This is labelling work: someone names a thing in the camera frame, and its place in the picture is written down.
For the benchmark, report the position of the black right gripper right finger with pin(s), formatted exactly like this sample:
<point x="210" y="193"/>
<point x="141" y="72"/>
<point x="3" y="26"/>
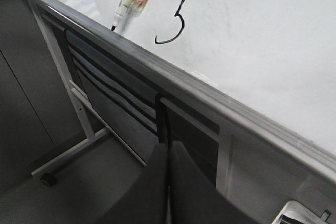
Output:
<point x="193" y="198"/>

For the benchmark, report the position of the black caster wheel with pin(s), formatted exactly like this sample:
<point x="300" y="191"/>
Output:
<point x="48" y="179"/>

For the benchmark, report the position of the white whiteboard with aluminium frame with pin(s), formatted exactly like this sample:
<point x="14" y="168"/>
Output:
<point x="277" y="57"/>

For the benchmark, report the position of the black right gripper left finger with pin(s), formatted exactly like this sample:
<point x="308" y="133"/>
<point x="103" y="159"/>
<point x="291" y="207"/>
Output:
<point x="146" y="200"/>

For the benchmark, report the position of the white tray with items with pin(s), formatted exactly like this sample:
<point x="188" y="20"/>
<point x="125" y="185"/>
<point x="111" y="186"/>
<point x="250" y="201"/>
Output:
<point x="294" y="212"/>

